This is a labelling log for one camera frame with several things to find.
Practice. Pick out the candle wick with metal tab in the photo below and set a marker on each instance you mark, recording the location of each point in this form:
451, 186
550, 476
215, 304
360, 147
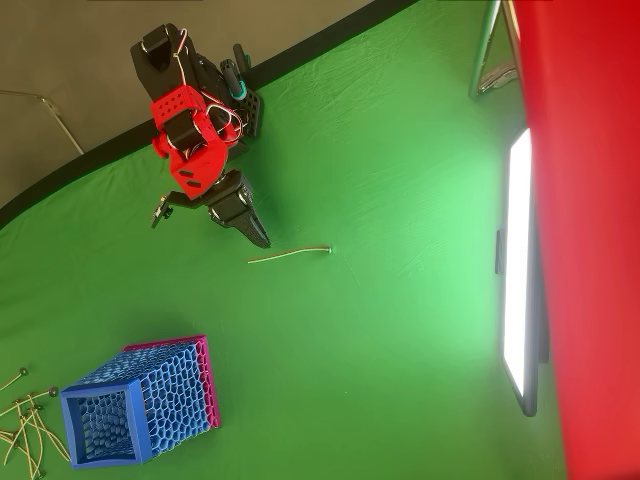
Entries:
290, 253

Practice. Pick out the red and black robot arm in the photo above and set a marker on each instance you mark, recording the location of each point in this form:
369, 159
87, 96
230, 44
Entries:
192, 170

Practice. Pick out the blue and pink lattice basket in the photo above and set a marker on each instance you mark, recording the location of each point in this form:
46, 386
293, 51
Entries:
170, 390

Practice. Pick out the spare candle wick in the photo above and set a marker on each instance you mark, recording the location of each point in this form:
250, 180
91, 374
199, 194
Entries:
30, 398
39, 473
52, 391
54, 442
22, 372
15, 442

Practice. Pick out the green cloth with black rim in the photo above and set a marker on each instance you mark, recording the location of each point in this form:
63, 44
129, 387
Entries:
350, 325

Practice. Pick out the black LED light panel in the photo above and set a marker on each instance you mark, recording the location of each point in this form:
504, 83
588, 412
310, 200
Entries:
517, 260

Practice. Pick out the chrome tube stand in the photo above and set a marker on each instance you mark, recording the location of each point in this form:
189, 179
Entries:
482, 50

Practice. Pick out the red blurred foreground object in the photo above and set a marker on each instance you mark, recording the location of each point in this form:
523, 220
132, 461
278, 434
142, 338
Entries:
590, 225

